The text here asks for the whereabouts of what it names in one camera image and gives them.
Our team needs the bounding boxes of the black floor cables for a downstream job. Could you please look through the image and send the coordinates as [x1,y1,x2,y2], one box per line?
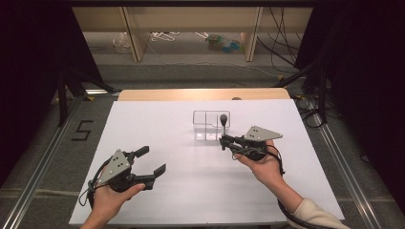
[293,94,325,129]

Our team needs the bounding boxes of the black curtain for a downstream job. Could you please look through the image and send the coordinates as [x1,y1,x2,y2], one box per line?
[0,0,104,189]
[294,0,405,208]

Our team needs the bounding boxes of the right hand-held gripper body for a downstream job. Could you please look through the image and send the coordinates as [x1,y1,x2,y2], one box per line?
[230,125,284,161]

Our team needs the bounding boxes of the beige wooden shelf unit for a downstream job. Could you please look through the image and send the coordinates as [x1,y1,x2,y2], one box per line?
[72,7,314,63]

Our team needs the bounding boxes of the white cord bundle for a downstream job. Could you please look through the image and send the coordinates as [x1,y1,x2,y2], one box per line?
[149,31,181,43]

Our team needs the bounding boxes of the wooden table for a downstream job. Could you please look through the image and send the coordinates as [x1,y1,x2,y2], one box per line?
[117,88,291,102]

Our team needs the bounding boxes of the black hanging cables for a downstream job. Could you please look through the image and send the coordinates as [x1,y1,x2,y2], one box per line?
[256,7,304,70]

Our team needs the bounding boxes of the person's right hand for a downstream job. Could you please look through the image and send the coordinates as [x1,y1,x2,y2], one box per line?
[236,139,285,189]

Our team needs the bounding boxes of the black metal stand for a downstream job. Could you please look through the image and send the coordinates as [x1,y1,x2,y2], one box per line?
[56,67,117,128]
[272,61,330,126]

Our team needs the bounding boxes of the hand-held gripper cable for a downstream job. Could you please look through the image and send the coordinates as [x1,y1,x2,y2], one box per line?
[77,156,111,211]
[231,143,323,229]

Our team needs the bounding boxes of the white board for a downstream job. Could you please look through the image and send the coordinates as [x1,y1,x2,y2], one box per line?
[68,98,346,226]

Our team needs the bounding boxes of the clear plastic bag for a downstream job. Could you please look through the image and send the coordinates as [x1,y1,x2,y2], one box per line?
[111,31,132,54]

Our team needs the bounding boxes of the right hand-held gripper cable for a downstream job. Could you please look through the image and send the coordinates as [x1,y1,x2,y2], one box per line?
[231,143,323,229]

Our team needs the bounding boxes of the black makeup brush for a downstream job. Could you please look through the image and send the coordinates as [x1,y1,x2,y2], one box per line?
[219,114,229,152]

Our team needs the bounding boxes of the left hand-held gripper cable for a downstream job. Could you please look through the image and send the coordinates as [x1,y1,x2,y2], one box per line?
[77,156,111,211]

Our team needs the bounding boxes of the person's left hand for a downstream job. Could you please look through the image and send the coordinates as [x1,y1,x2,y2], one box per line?
[90,182,147,229]

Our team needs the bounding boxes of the clear acrylic organizer box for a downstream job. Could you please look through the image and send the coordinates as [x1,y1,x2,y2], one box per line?
[192,110,232,142]

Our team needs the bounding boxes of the colourful plastic bag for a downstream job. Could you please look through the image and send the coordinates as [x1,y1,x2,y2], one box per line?
[205,32,245,54]

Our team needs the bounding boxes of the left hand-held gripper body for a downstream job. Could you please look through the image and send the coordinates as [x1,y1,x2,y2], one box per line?
[96,148,155,194]

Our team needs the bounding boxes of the metal floor rail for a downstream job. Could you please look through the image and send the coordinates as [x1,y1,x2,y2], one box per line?
[312,112,384,229]
[0,95,86,229]

